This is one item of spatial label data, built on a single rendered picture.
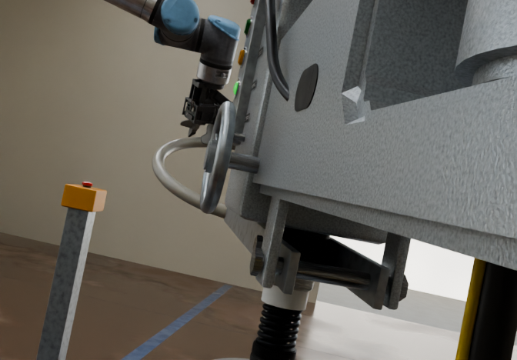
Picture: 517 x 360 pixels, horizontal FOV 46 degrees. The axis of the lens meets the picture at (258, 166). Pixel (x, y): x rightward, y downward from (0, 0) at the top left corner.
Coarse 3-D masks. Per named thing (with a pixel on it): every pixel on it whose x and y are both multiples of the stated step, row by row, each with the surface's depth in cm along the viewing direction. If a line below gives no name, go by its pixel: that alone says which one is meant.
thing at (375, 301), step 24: (240, 216) 115; (240, 240) 109; (336, 240) 94; (288, 264) 71; (312, 264) 74; (336, 264) 89; (360, 264) 79; (288, 288) 71; (360, 288) 75; (384, 288) 72
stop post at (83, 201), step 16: (64, 192) 219; (80, 192) 218; (96, 192) 218; (80, 208) 218; (96, 208) 221; (80, 224) 220; (64, 240) 220; (80, 240) 220; (64, 256) 220; (80, 256) 220; (64, 272) 220; (80, 272) 224; (64, 288) 219; (48, 304) 220; (64, 304) 219; (48, 320) 219; (64, 320) 219; (48, 336) 219; (64, 336) 220; (48, 352) 219; (64, 352) 223
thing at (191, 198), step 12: (168, 144) 164; (180, 144) 168; (192, 144) 172; (204, 144) 175; (156, 156) 155; (156, 168) 149; (168, 180) 144; (180, 192) 141; (192, 192) 140; (192, 204) 139
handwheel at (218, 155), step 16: (224, 112) 76; (224, 128) 74; (208, 144) 80; (224, 144) 74; (208, 160) 79; (224, 160) 73; (240, 160) 80; (256, 160) 81; (208, 176) 86; (224, 176) 74; (208, 192) 75; (208, 208) 77
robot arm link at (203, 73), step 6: (198, 66) 166; (204, 66) 164; (198, 72) 166; (204, 72) 164; (210, 72) 163; (216, 72) 163; (222, 72) 164; (228, 72) 166; (204, 78) 164; (210, 78) 164; (216, 78) 164; (222, 78) 165; (228, 78) 167; (216, 84) 165; (222, 84) 166
